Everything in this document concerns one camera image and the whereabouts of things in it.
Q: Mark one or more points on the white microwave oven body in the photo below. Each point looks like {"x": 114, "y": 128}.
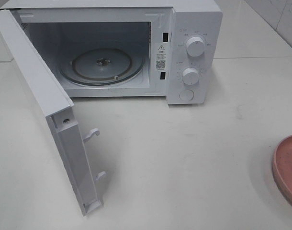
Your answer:
{"x": 155, "y": 29}

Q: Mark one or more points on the white round door-release button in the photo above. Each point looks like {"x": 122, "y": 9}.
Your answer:
{"x": 186, "y": 95}

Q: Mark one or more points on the glass microwave turntable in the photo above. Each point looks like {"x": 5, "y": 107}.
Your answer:
{"x": 102, "y": 66}

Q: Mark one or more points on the pink plate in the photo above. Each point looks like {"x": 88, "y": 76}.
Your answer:
{"x": 282, "y": 167}

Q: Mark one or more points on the white microwave knob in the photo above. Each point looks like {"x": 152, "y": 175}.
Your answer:
{"x": 190, "y": 76}
{"x": 195, "y": 46}

